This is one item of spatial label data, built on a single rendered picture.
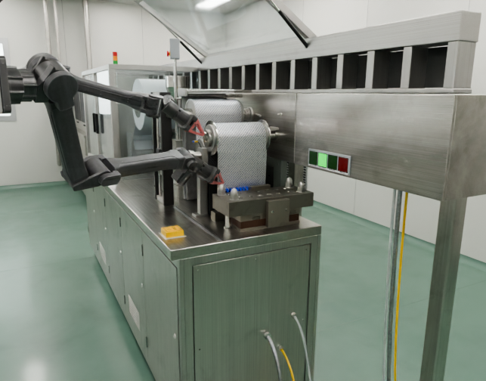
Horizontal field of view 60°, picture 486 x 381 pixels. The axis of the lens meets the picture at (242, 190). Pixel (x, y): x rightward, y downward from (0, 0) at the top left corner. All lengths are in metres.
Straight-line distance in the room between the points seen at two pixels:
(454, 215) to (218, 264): 0.82
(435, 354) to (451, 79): 0.93
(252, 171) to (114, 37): 5.72
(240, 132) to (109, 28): 5.70
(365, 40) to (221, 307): 1.09
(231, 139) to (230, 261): 0.52
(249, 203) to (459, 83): 0.83
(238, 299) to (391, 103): 0.91
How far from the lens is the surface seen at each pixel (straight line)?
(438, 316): 1.65
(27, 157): 7.23
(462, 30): 1.32
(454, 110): 1.30
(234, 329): 1.76
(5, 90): 1.04
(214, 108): 2.02
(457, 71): 1.32
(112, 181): 1.38
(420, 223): 4.48
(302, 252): 1.79
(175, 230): 1.64
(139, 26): 7.47
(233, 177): 1.82
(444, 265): 1.57
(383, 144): 1.46
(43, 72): 1.09
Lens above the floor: 1.44
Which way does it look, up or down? 13 degrees down
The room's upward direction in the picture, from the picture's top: straight up
